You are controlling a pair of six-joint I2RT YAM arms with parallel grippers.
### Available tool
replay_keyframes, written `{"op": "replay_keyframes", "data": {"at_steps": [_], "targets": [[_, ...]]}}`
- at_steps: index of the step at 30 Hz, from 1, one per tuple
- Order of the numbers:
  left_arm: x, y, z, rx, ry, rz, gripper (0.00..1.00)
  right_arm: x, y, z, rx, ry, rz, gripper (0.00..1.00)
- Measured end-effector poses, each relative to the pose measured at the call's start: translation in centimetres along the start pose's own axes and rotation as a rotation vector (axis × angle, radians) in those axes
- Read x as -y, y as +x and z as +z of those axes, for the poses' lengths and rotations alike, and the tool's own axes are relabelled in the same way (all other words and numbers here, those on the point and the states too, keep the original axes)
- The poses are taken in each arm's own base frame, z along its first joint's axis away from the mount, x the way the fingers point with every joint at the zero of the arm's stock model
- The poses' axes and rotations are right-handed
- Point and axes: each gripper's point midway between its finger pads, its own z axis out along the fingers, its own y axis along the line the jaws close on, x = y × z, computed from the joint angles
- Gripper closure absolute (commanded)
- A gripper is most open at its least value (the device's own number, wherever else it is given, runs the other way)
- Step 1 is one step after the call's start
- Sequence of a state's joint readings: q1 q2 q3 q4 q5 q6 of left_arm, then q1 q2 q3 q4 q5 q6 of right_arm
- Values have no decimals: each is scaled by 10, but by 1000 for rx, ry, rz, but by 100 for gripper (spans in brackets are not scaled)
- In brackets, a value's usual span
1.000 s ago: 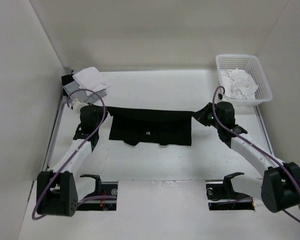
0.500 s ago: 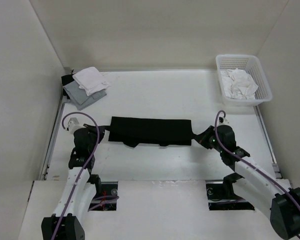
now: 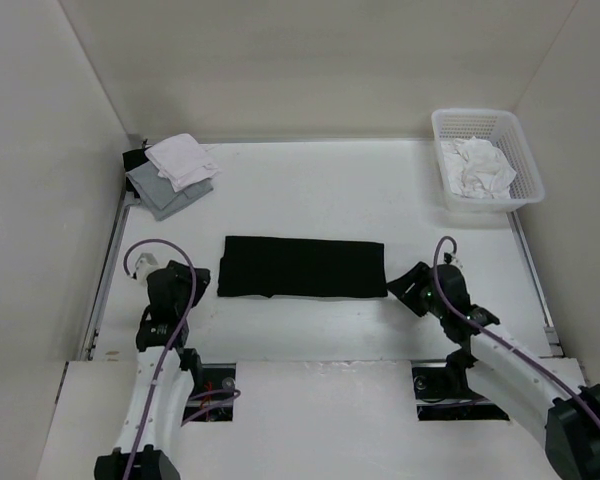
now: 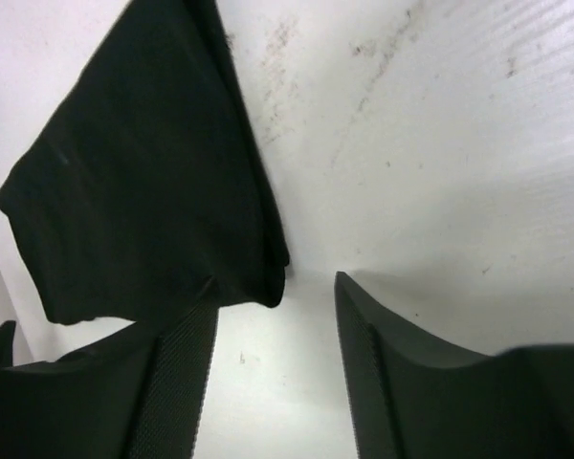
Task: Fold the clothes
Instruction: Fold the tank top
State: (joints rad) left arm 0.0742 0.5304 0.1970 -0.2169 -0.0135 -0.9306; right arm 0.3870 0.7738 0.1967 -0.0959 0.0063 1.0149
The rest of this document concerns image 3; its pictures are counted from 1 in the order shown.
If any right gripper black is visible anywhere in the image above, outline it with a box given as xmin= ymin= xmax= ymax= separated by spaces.
xmin=384 ymin=261 xmax=447 ymax=319

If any black tank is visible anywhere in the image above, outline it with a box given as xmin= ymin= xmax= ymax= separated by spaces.
xmin=217 ymin=236 xmax=388 ymax=299
xmin=122 ymin=148 xmax=148 ymax=198

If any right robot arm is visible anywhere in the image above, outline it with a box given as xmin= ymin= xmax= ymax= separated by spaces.
xmin=387 ymin=262 xmax=600 ymax=479

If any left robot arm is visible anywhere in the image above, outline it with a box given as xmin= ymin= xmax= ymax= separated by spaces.
xmin=94 ymin=253 xmax=210 ymax=479

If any folded grey tank top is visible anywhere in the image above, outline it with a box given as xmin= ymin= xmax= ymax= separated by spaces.
xmin=126 ymin=162 xmax=213 ymax=221

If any folded white tank top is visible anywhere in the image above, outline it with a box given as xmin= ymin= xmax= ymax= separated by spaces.
xmin=145 ymin=133 xmax=220 ymax=192

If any folded black tank top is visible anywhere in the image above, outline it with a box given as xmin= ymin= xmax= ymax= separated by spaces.
xmin=122 ymin=148 xmax=148 ymax=198

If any white tank top in basket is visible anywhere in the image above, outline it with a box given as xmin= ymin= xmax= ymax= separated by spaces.
xmin=441 ymin=137 xmax=517 ymax=200

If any white plastic laundry basket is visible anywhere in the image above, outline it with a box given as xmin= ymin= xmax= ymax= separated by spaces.
xmin=431 ymin=108 xmax=545 ymax=213

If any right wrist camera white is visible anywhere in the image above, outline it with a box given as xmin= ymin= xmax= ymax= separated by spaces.
xmin=443 ymin=252 xmax=463 ymax=271

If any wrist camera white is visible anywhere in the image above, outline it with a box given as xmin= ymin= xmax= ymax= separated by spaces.
xmin=443 ymin=252 xmax=463 ymax=271
xmin=131 ymin=252 xmax=160 ymax=285

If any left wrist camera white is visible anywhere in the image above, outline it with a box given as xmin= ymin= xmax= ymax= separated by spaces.
xmin=131 ymin=252 xmax=160 ymax=285

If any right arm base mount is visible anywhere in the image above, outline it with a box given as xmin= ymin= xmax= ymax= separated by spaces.
xmin=411 ymin=363 xmax=510 ymax=421

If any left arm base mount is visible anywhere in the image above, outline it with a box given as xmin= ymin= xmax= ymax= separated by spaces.
xmin=183 ymin=364 xmax=236 ymax=422

